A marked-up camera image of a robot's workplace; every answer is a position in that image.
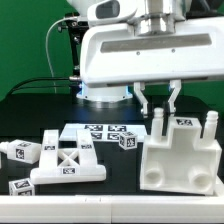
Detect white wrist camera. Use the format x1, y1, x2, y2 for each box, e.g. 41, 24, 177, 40
87, 0, 144, 27

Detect white chair backrest part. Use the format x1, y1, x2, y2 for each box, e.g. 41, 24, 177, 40
30, 129, 106, 185

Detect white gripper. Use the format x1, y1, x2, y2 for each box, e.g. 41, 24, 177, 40
80, 16, 224, 118

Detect grey camera cable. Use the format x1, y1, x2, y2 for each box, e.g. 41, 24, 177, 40
44, 17, 80, 95

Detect white base tag plate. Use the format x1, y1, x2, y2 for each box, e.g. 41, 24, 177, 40
59, 123, 147, 142

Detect white chair seat part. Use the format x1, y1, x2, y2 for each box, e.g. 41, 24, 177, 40
140, 108, 222, 195

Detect white L-shaped border wall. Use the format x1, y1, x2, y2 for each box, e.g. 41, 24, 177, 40
0, 180, 224, 224

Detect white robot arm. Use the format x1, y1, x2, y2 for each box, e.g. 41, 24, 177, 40
67, 0, 224, 115

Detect black cables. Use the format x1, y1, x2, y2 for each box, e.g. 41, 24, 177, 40
4, 75, 83, 98

